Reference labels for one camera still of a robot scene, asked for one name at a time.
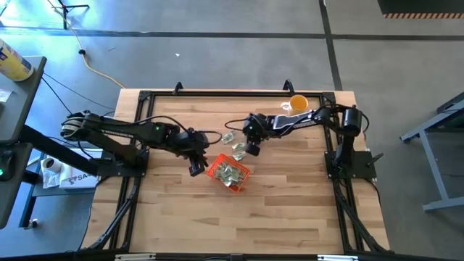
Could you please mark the yellow mug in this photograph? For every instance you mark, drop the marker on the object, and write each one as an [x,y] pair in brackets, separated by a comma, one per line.
[298,105]

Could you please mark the white printed bag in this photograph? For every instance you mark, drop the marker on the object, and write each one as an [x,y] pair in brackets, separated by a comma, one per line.
[78,179]

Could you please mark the grey side desk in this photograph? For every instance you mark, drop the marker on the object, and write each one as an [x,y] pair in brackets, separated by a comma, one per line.
[18,108]

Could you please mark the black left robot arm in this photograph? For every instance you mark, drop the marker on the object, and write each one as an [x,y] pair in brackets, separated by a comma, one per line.
[116,128]

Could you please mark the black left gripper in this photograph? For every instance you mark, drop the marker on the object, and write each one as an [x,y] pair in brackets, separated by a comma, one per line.
[194,143]

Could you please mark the black mat with striped edge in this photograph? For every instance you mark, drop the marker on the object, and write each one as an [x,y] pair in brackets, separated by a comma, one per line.
[420,6]

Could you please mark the orange plastic slotted bin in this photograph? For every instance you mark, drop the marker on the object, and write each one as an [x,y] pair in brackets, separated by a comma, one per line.
[212,173]

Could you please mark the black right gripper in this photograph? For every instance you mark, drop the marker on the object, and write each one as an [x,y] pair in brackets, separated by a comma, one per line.
[258,127]

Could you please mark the white paper sheet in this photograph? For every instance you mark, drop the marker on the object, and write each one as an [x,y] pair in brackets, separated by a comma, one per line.
[4,95]

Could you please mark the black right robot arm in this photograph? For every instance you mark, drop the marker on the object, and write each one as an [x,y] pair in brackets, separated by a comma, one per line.
[348,119]

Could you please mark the silver metal bracket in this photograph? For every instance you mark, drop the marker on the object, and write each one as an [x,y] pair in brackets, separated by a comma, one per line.
[337,257]
[134,257]

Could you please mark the yellow wipes canister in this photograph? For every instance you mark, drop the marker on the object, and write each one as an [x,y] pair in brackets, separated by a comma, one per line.
[12,63]

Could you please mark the grey metal cart frame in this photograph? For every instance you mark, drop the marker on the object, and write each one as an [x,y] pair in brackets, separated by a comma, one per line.
[426,152]

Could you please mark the black box with indicator light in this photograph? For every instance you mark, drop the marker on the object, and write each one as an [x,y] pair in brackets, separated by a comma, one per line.
[5,165]

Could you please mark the white paper roll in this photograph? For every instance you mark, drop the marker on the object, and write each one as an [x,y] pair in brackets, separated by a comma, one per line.
[50,165]

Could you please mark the black tripod stand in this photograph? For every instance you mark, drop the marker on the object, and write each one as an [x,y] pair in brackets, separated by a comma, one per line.
[65,11]

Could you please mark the black diagonal desk strut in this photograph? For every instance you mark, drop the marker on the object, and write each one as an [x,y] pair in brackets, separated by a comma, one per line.
[54,148]

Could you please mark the blue metal leg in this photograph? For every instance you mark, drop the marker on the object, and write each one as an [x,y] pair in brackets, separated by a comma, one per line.
[27,206]

